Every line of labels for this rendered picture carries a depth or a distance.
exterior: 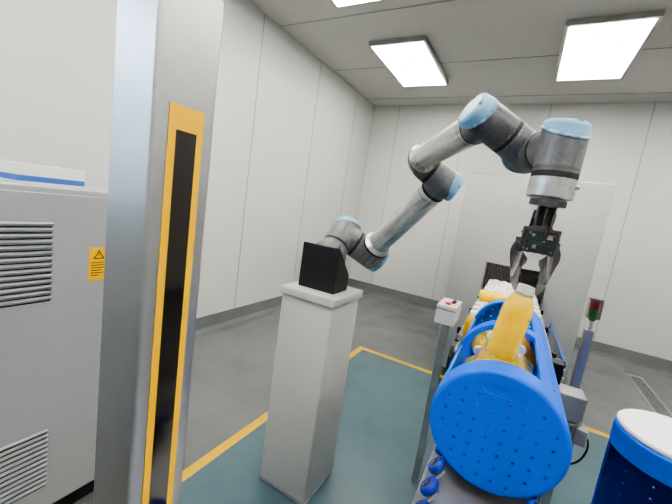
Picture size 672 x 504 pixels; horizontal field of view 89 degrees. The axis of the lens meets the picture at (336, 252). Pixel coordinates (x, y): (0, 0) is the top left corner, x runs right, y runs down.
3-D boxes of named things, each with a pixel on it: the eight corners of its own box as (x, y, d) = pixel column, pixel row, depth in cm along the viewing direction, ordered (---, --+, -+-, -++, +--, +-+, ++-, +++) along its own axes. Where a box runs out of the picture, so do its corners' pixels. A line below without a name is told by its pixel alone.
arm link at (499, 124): (411, 143, 145) (493, 78, 78) (434, 161, 146) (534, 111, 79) (395, 166, 145) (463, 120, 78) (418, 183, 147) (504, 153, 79)
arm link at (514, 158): (508, 125, 89) (537, 114, 76) (542, 152, 90) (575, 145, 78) (485, 155, 90) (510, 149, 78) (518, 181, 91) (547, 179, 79)
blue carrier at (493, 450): (417, 459, 83) (442, 350, 79) (466, 349, 160) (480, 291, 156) (551, 527, 70) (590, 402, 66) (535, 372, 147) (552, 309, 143)
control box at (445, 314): (433, 321, 179) (437, 303, 178) (441, 313, 197) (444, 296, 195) (452, 327, 175) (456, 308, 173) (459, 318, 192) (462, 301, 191)
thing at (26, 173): (-3, 179, 131) (-2, 159, 130) (66, 185, 154) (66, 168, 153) (17, 182, 127) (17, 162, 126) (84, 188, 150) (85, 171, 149)
